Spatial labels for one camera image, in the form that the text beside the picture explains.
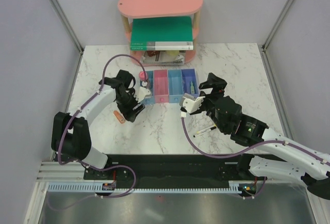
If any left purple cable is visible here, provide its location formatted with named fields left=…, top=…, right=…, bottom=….
left=46, top=55, right=152, bottom=212

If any purple cable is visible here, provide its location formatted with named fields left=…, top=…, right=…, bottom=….
left=180, top=113, right=330, bottom=200
left=46, top=55, right=152, bottom=212

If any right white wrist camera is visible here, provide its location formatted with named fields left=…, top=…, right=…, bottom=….
left=179, top=93, right=205, bottom=114

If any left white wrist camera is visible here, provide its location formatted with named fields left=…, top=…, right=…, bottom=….
left=135, top=86, right=152, bottom=103

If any yellow white marker pen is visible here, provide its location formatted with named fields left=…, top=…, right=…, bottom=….
left=193, top=125, right=217, bottom=138

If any green book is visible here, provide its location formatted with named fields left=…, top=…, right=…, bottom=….
left=130, top=16, right=193, bottom=51

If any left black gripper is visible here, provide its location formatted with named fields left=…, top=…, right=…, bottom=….
left=115, top=89, right=145, bottom=122

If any four-compartment pastel organizer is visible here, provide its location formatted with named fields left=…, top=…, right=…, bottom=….
left=142, top=69, right=199, bottom=105

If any pink crayon bottle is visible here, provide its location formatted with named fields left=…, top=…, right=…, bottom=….
left=139, top=71, right=153, bottom=89

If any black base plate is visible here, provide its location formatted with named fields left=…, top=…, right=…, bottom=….
left=84, top=154, right=263, bottom=187

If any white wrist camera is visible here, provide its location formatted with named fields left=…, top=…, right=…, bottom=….
left=135, top=86, right=152, bottom=103
left=179, top=93, right=205, bottom=114

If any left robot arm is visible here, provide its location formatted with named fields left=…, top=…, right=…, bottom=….
left=51, top=70, right=151, bottom=179

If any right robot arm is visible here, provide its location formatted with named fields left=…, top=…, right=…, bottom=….
left=180, top=73, right=329, bottom=200

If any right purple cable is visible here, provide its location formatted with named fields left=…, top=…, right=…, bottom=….
left=180, top=113, right=330, bottom=200

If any pink oval shelf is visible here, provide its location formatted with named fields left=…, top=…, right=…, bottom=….
left=118, top=0, right=203, bottom=64

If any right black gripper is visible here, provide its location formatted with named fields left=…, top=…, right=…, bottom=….
left=188, top=72, right=227, bottom=133

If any white cable duct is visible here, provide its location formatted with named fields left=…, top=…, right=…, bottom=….
left=47, top=182, right=256, bottom=194

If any spiral notebook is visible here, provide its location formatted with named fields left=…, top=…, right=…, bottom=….
left=141, top=51, right=186, bottom=66

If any green correction pen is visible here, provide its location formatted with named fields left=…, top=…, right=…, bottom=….
left=190, top=81, right=195, bottom=94

